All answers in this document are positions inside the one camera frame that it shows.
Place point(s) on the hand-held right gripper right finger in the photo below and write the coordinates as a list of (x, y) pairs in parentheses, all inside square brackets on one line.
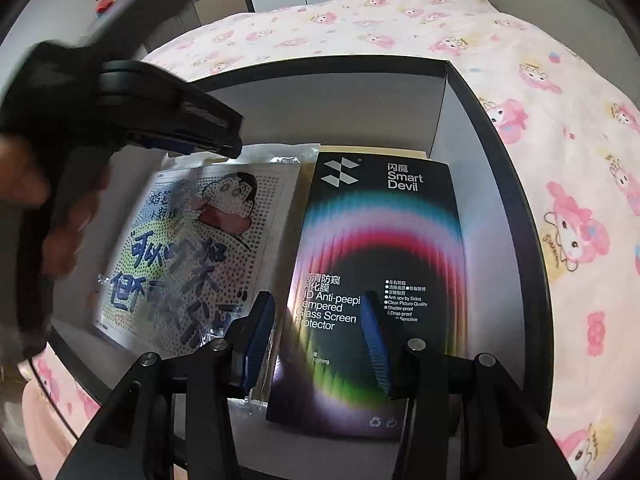
[(375, 345)]

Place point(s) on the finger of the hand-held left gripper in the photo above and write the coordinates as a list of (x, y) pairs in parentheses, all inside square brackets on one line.
[(200, 146), (175, 100)]

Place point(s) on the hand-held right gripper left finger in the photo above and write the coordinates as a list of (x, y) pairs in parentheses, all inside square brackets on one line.
[(257, 340)]

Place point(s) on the black rainbow screen protector box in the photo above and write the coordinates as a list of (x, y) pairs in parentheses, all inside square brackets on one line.
[(380, 240)]

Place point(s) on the cartoon bead sheet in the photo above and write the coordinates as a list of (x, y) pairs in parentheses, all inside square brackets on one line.
[(165, 260)]

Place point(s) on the black cardboard box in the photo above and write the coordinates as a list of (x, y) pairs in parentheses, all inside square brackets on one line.
[(492, 185)]

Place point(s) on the person's left hand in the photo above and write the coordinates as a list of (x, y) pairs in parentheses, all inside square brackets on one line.
[(75, 220)]

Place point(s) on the yellow screen protector box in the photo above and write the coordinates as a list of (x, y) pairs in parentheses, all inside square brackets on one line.
[(400, 154)]

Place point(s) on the pink printed blanket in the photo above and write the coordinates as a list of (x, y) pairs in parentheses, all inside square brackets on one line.
[(575, 110)]

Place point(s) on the grey padded headboard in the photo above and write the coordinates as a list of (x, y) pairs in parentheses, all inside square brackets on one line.
[(540, 5)]

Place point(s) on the red wall ornament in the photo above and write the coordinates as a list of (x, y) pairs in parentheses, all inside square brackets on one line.
[(106, 5)]

